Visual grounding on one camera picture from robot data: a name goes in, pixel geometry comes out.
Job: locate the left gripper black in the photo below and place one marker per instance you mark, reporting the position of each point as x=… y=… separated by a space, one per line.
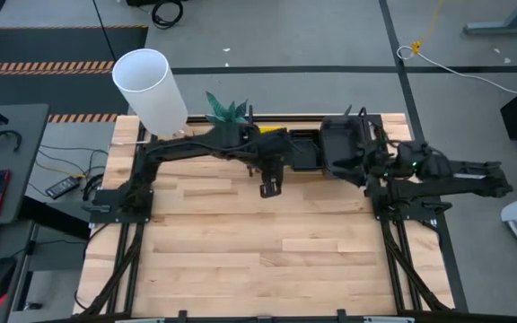
x=269 y=152

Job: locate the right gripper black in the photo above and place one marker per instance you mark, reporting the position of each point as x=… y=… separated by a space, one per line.
x=386 y=163

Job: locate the yellow plastic basket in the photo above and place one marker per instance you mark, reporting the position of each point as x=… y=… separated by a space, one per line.
x=272 y=130

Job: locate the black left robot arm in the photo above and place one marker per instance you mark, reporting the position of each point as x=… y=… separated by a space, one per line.
x=186 y=143

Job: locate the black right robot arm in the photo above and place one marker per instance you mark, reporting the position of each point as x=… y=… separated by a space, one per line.
x=465 y=179

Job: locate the black dish rack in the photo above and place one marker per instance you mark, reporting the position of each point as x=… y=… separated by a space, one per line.
x=305 y=124

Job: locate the green plant in white pot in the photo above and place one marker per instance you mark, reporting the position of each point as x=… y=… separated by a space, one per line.
x=222 y=110

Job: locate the white lamp with wooden base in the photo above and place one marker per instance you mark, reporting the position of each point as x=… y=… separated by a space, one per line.
x=151 y=89

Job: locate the grey metal desk foot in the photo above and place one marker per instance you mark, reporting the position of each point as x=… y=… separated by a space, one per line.
x=501 y=28

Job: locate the black power adapter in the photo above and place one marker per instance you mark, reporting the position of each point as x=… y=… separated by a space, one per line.
x=63 y=187

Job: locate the black mat with hazard stripes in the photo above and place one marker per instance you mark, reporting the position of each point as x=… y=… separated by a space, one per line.
x=61 y=45

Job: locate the grey desk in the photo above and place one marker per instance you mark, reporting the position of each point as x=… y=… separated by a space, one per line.
x=25 y=152

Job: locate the small black object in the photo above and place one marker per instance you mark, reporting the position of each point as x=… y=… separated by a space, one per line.
x=34 y=306

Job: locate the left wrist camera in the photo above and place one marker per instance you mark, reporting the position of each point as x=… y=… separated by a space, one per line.
x=270 y=189

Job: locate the black aluminium rig frame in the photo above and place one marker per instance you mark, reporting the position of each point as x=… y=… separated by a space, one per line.
x=303 y=118

